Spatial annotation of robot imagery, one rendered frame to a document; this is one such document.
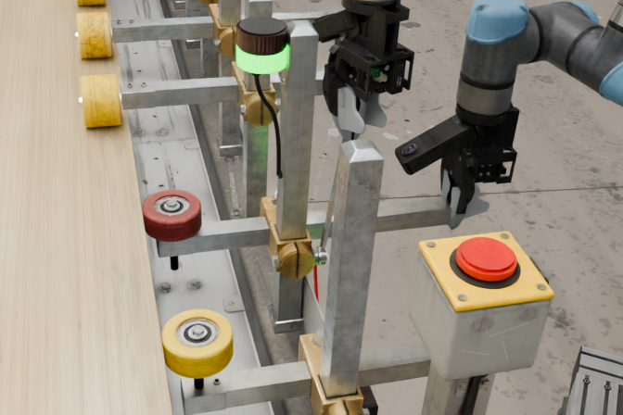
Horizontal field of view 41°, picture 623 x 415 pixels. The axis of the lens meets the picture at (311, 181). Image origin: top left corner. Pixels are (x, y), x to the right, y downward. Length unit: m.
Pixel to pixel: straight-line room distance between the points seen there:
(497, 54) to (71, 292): 0.61
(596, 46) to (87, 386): 0.73
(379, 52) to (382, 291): 1.48
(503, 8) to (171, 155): 0.91
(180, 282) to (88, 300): 0.46
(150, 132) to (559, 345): 1.23
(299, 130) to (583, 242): 1.83
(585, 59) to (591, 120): 2.38
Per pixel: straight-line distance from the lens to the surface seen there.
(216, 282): 1.47
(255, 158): 1.37
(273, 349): 1.24
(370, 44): 1.02
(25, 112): 1.42
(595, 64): 1.12
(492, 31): 1.12
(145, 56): 2.24
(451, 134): 1.19
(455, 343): 0.57
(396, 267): 2.52
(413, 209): 1.25
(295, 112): 1.05
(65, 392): 0.93
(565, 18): 1.19
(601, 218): 2.93
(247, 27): 1.00
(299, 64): 1.02
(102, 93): 1.31
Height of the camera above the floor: 1.57
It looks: 33 degrees down
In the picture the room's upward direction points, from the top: 4 degrees clockwise
